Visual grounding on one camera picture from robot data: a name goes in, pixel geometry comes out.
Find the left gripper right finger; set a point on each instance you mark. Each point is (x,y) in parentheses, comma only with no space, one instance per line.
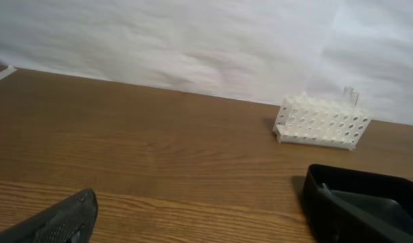
(345,226)

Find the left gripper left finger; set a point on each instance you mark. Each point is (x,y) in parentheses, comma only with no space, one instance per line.
(51,222)

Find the clear test tube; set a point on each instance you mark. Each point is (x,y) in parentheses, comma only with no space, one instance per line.
(347,94)
(324,188)
(355,99)

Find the black tray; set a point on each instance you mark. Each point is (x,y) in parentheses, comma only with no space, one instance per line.
(361,179)

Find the white test tube rack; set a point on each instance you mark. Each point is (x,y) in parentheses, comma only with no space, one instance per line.
(321,108)

